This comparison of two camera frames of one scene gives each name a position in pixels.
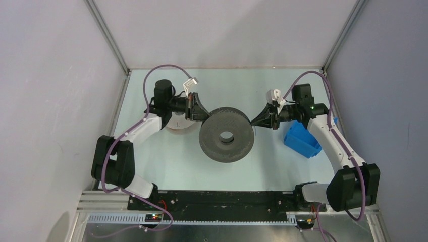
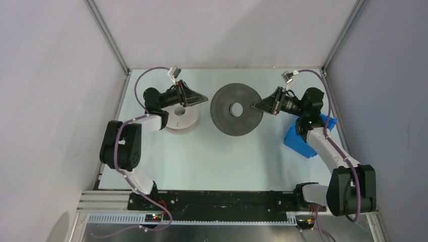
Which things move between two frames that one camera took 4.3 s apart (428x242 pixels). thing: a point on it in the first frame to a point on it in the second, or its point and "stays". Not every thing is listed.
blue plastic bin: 298,137 stays
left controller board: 153,218 stays
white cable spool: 178,121 stays
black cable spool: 222,119 to 221,104
